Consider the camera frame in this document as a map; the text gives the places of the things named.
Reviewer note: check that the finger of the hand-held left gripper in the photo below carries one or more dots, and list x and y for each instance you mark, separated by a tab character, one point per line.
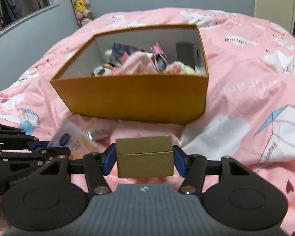
38	145
27	157

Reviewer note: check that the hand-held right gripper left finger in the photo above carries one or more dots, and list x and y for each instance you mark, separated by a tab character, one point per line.
110	161

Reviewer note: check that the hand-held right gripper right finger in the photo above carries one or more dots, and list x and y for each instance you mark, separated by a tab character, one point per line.
180	161

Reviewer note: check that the white hand cream tube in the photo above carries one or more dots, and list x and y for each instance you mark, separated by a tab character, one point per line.
71	140

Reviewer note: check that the gold box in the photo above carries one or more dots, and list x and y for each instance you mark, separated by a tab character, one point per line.
145	162

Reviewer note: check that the orange cardboard box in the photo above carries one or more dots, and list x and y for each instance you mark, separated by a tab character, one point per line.
132	98

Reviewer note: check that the crochet flower bouquet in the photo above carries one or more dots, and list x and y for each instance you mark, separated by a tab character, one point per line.
179	68

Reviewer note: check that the pink mini backpack pouch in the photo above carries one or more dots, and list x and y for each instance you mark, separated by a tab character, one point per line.
137	64

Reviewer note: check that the pink card holder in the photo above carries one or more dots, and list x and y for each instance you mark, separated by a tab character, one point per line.
158	56

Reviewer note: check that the grey box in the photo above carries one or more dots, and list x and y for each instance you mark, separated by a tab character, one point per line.
184	54

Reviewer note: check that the small silver cosmetic tube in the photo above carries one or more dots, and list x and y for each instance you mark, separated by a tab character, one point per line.
98	134

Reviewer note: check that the pink printed bedspread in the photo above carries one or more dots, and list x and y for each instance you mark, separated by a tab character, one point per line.
236	66

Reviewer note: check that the window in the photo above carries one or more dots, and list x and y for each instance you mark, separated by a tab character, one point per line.
19	7

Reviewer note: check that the clear tube of plush toys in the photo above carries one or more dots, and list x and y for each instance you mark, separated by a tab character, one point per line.
81	2

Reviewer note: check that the cream door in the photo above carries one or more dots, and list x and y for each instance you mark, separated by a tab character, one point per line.
275	5

